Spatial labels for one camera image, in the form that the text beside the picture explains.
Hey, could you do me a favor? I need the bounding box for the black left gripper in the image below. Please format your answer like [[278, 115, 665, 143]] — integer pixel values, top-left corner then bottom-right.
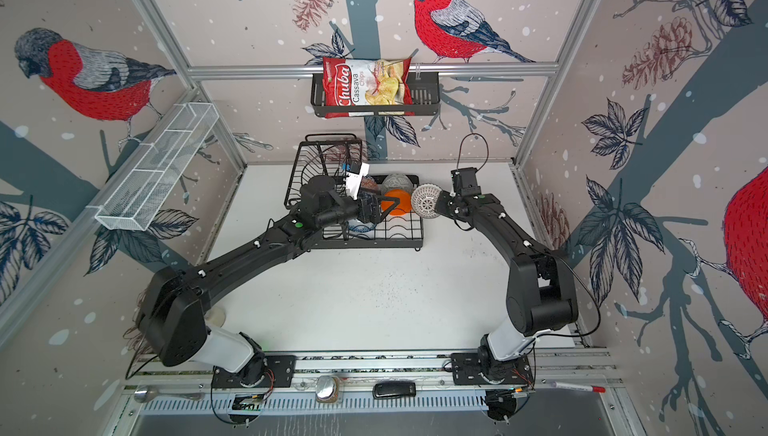
[[316, 186, 398, 231]]

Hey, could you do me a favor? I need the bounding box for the orange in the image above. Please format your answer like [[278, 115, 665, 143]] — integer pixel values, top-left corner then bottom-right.
[[360, 176, 380, 194]]

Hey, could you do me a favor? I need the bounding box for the blue floral bowl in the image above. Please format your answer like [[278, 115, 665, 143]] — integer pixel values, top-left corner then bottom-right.
[[348, 220, 376, 234]]

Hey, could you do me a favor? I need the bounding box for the orange plastic bowl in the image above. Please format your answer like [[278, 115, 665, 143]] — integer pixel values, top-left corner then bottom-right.
[[380, 189, 412, 217]]

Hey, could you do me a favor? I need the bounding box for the green grey patterned bowl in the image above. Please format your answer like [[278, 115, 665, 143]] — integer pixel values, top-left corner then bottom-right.
[[380, 173, 414, 194]]

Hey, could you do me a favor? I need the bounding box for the white brown patterned bowl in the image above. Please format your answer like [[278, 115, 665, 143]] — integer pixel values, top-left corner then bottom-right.
[[410, 183, 443, 219]]

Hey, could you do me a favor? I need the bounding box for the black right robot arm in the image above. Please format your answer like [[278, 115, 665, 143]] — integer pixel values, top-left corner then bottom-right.
[[435, 167, 579, 368]]

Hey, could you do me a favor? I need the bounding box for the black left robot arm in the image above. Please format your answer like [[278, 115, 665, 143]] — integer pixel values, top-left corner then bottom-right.
[[136, 175, 400, 373]]

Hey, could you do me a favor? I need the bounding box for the red cassava chips bag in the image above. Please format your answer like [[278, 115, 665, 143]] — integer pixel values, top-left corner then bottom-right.
[[320, 58, 413, 119]]

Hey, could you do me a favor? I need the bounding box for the black remote fob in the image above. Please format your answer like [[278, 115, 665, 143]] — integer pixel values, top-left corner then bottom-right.
[[372, 380, 417, 400]]

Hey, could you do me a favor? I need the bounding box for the silver bell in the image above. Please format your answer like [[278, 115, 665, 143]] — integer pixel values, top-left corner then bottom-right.
[[315, 375, 341, 404]]

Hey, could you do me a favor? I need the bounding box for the red white pen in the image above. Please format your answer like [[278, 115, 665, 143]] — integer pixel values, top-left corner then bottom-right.
[[545, 380, 606, 394]]

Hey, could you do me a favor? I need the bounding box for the metal ladle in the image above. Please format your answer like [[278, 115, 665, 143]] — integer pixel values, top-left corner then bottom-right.
[[133, 386, 203, 404]]

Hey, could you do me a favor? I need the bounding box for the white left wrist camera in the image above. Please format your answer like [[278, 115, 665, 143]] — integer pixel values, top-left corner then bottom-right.
[[345, 162, 370, 200]]

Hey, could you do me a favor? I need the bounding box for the black wall shelf basket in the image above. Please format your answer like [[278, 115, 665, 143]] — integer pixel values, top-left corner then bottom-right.
[[310, 72, 441, 119]]

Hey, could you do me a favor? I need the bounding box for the white wire wall basket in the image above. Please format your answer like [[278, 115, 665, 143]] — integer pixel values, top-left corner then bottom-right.
[[95, 102, 219, 231]]

